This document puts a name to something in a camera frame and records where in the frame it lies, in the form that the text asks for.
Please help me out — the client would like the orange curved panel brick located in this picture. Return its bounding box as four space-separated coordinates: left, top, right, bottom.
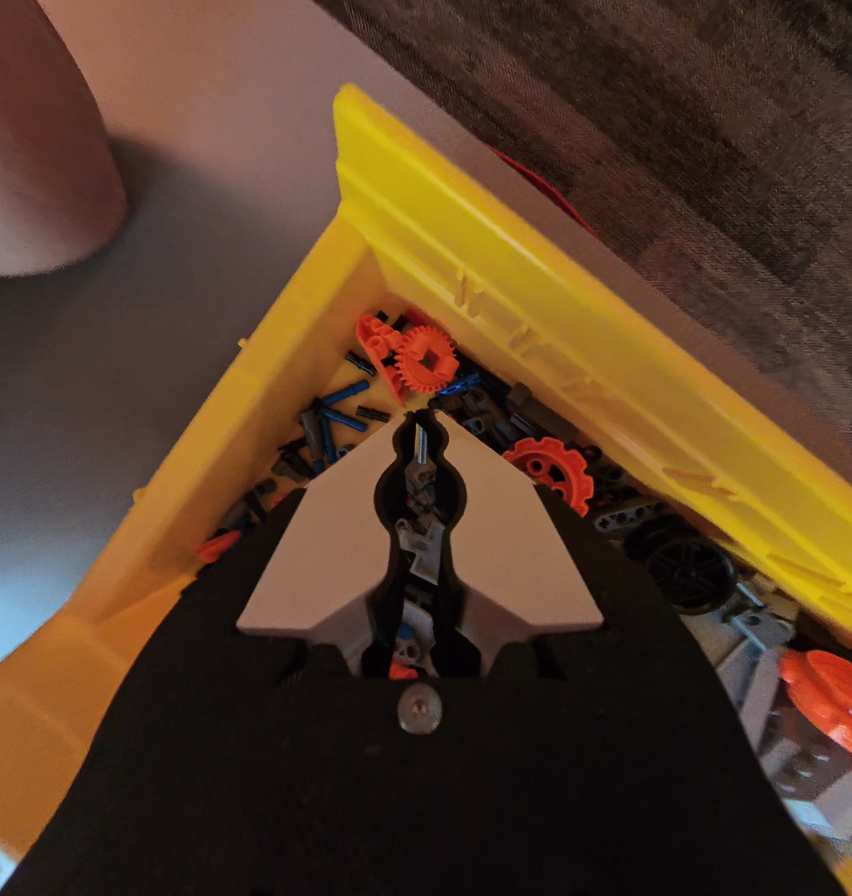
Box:
356 314 409 407

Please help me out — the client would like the grey desk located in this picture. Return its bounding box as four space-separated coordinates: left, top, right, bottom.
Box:
0 0 852 683

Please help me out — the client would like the orange bevel gear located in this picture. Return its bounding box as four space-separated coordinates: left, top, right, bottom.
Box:
394 325 461 393

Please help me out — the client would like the yellow plastic bin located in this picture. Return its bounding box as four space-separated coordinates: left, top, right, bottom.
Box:
0 84 852 896

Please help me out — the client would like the person's left forearm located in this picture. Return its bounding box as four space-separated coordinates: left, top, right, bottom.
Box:
0 0 129 279

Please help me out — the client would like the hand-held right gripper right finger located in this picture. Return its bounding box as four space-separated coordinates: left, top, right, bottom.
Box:
433 412 605 679

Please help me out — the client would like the grey motor brick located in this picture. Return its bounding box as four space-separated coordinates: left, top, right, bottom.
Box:
681 595 852 848

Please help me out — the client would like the orange gear wheel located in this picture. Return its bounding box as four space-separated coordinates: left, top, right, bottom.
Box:
779 650 852 764
502 437 595 518

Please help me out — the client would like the pile of building bricks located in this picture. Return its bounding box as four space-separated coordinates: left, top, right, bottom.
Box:
195 308 852 862

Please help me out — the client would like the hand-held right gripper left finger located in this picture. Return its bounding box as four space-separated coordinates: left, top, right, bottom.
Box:
236 413 416 679

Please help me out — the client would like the black rubber wheel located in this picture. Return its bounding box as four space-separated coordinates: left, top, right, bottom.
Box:
625 518 738 617

